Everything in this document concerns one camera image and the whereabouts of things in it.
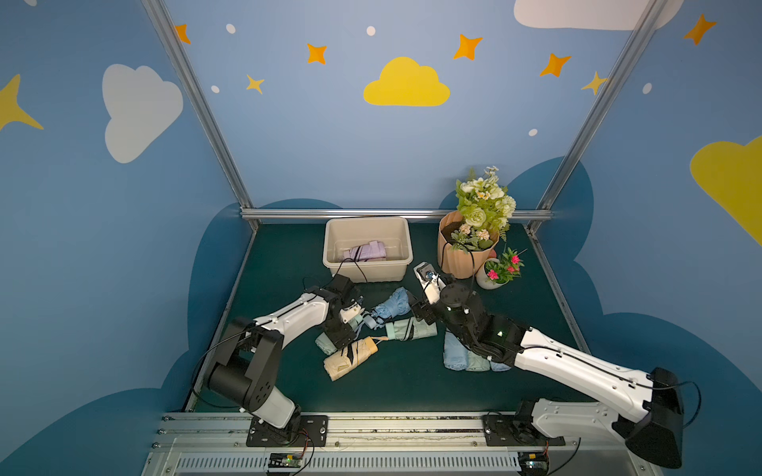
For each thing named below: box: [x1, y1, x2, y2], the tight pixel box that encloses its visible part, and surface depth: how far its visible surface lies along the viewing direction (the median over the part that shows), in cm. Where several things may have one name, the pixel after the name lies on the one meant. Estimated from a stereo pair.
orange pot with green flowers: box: [437, 165, 516, 280], surface depth 90 cm
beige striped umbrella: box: [323, 336, 389, 382], surface depth 86 cm
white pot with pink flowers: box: [475, 246, 528, 290], surface depth 94 cm
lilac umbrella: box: [343, 239, 386, 262], surface depth 110 cm
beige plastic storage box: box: [322, 217, 414, 283], surface depth 110 cm
